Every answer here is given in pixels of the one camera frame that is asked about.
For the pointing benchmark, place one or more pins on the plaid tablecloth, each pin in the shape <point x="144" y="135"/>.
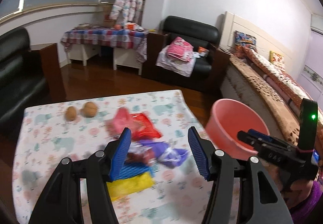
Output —
<point x="126" y="39"/>

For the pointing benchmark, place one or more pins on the orange box on armchair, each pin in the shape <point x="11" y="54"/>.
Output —
<point x="203" y="52"/>

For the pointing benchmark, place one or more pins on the pink folded clothes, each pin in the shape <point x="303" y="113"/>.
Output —
<point x="180" y="49"/>

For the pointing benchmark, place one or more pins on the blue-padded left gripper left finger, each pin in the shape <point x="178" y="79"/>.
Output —
<point x="60" y="200"/>

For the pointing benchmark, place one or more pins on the right hand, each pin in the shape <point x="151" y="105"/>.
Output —
<point x="298" y="192"/>

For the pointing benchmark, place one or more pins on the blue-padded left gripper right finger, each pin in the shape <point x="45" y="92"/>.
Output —
<point x="259" y="198"/>

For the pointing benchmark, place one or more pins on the colourful cartoon pillow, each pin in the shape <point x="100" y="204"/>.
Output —
<point x="241" y="41"/>

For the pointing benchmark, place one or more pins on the pink white puffer jacket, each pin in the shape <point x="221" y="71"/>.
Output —
<point x="126" y="11"/>

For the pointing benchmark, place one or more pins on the red snack wrapper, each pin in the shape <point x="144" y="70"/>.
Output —
<point x="140" y="125"/>

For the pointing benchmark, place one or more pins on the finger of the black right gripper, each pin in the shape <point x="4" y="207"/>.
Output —
<point x="260" y="135"/>

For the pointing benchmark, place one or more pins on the black tracker with green light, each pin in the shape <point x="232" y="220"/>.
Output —
<point x="308" y="120"/>

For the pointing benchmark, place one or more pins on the crumpled patterned wrapper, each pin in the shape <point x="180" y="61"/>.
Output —
<point x="139" y="153"/>

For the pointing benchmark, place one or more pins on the blue foam net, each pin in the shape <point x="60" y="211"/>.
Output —
<point x="129" y="170"/>

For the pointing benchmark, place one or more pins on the yellow bubble wrap bag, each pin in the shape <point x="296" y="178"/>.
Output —
<point x="121" y="188"/>

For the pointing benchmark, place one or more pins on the floral bear tablecloth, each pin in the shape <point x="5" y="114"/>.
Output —
<point x="179" y="195"/>

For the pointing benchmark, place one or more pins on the pink plastic basin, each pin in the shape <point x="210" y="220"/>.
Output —
<point x="227" y="118"/>

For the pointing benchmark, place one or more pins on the purple plastic wrapper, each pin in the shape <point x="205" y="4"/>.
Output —
<point x="165" y="154"/>

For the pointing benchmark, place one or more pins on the rolled floral quilt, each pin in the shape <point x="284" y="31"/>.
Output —
<point x="281" y="79"/>

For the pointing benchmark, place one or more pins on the yellow floral pillow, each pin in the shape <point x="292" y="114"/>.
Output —
<point x="277" y="60"/>

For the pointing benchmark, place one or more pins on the black leather sofa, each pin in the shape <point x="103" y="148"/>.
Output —
<point x="22" y="79"/>

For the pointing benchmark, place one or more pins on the white pink blanket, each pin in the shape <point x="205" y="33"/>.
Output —
<point x="177" y="66"/>

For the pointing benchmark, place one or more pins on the dark wooden side cabinet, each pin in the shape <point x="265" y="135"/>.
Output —
<point x="48" y="53"/>

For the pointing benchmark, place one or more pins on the small orange fruit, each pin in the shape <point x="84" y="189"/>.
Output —
<point x="117" y="27"/>

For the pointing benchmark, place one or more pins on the white desk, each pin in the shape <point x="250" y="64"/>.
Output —
<point x="116" y="57"/>

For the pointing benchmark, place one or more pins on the purple fleece sleeve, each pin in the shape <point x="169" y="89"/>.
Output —
<point x="310" y="210"/>

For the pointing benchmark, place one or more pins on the walnut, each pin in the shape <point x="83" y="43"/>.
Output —
<point x="89" y="109"/>
<point x="71" y="113"/>

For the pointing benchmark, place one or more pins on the bed with brown blanket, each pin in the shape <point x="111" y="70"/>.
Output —
<point x="244" y="83"/>

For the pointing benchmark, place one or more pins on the lilac wardrobe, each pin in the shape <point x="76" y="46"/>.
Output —
<point x="311" y="76"/>

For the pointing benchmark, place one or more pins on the black leather armchair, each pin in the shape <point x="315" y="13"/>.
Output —
<point x="208" y="72"/>

